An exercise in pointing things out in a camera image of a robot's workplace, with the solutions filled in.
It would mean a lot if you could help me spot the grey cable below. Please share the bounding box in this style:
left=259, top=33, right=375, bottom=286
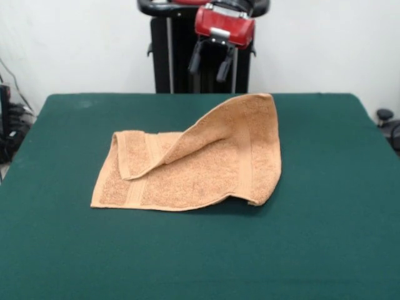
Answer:
left=0, top=57, right=36, bottom=114

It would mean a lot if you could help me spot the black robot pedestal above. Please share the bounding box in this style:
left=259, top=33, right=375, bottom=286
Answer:
left=136, top=0, right=259, bottom=94

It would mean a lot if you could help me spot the black office chair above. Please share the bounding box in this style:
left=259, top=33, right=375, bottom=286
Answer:
left=376, top=108, right=400, bottom=158

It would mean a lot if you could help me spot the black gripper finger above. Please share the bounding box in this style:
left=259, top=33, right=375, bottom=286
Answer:
left=216, top=43, right=236, bottom=84
left=187, top=37, right=209, bottom=76

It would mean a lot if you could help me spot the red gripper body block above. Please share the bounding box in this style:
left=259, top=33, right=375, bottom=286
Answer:
left=194, top=6, right=257, bottom=51

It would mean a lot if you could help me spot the dark green table cloth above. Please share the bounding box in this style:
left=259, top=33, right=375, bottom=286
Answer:
left=0, top=92, right=400, bottom=300

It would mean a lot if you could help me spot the tan terry towel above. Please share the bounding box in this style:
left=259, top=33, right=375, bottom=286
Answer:
left=89, top=92, right=283, bottom=211

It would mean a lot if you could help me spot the black electronics box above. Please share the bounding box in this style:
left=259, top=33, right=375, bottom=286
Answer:
left=0, top=83, right=36, bottom=165

